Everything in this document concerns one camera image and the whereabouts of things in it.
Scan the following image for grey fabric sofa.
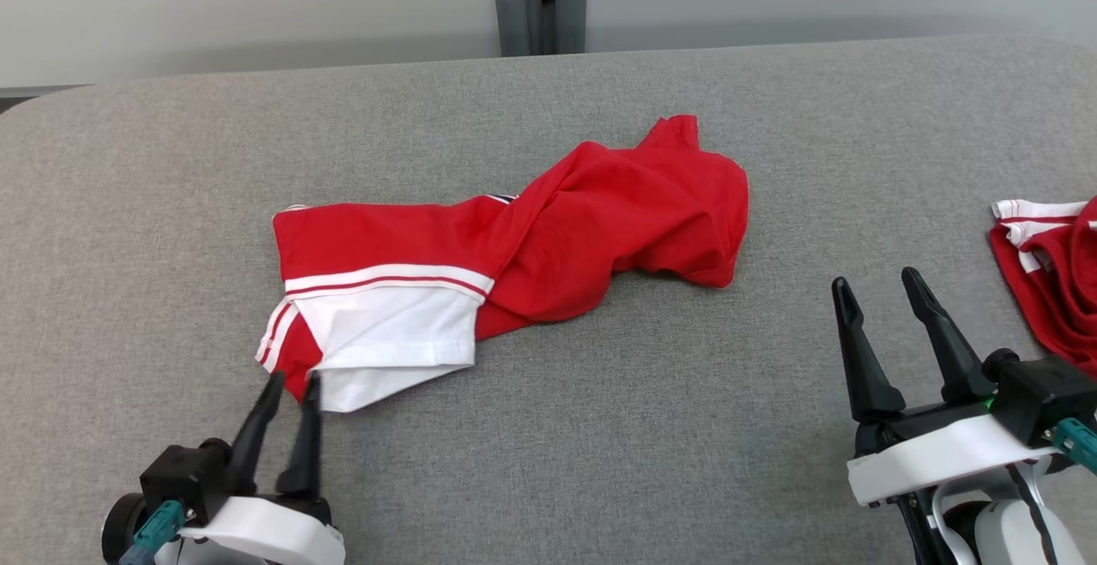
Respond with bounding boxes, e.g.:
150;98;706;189
0;33;1097;565

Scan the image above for teal camera connector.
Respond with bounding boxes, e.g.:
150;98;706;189
1044;418;1097;476
120;501;186;565

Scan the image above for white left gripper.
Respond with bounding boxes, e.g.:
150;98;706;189
176;371;346;565

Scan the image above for teal right camera connector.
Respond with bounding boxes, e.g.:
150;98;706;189
1044;418;1097;476

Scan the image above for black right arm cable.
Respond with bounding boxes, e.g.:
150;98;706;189
1007;462;1060;565

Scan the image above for red T-shirt with white sleeves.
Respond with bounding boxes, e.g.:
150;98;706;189
255;115;751;414

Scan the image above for grey round cylinder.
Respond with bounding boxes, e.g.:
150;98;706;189
555;0;589;56
495;0;529;58

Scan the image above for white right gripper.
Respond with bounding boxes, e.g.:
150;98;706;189
832;267;1064;565

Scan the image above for teal left camera connector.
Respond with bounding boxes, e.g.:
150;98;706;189
120;501;186;565

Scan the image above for red shorts with white panel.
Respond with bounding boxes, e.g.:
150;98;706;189
988;196;1097;377

